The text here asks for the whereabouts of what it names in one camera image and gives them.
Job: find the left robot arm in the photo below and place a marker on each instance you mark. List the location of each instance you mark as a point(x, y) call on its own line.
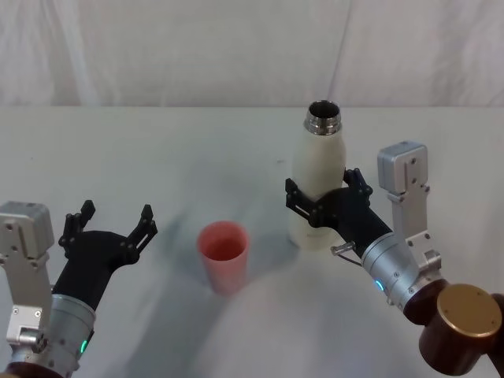
point(27, 275)

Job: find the cream vacuum bottle steel neck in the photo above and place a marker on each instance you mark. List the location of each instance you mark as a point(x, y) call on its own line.
point(321, 165)

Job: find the pink plastic cup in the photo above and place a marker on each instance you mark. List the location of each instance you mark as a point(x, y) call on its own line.
point(226, 271)

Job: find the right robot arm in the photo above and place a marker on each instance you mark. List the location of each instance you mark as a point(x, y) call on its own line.
point(409, 256)

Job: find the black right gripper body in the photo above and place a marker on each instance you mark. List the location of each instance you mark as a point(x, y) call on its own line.
point(350, 212)

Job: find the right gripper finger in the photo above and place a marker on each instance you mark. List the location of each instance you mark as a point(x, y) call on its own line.
point(360, 183)
point(299, 201)

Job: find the white table cloth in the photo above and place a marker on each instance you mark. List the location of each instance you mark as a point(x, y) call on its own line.
point(244, 334)

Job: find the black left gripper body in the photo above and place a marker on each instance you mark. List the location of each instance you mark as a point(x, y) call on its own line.
point(92, 252)

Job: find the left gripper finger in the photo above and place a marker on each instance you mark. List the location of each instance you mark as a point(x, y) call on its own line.
point(142, 232)
point(73, 226)

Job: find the white curtain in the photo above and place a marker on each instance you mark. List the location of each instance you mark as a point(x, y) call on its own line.
point(220, 51)

